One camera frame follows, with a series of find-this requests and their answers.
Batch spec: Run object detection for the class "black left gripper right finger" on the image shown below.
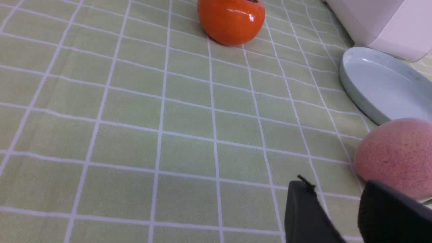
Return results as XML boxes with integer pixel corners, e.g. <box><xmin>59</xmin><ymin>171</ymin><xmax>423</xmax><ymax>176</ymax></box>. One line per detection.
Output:
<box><xmin>358</xmin><ymin>180</ymin><xmax>432</xmax><ymax>243</ymax></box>

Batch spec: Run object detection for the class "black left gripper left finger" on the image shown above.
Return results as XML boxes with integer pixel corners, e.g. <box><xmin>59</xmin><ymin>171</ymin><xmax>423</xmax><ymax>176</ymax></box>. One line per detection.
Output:
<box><xmin>285</xmin><ymin>175</ymin><xmax>345</xmax><ymax>243</ymax></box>

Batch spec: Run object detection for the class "white toaster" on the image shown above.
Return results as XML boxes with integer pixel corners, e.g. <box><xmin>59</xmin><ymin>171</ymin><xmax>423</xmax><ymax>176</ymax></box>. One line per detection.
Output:
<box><xmin>326</xmin><ymin>0</ymin><xmax>432</xmax><ymax>62</ymax></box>

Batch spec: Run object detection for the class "pink peach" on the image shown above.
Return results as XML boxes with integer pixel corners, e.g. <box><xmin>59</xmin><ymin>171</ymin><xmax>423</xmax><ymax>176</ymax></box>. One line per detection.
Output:
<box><xmin>353</xmin><ymin>117</ymin><xmax>432</xmax><ymax>201</ymax></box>

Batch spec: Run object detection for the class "light blue plate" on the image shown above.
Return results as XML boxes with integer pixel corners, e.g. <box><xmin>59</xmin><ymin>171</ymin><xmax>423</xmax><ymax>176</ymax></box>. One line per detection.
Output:
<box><xmin>339</xmin><ymin>47</ymin><xmax>432</xmax><ymax>126</ymax></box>

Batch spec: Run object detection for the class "green checkered tablecloth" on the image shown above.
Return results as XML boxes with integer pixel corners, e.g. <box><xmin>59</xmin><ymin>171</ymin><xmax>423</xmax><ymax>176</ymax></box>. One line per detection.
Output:
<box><xmin>0</xmin><ymin>0</ymin><xmax>377</xmax><ymax>243</ymax></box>

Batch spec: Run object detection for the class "orange persimmon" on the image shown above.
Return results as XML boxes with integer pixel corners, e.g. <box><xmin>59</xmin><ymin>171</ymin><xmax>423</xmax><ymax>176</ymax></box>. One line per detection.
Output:
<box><xmin>197</xmin><ymin>0</ymin><xmax>266</xmax><ymax>46</ymax></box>

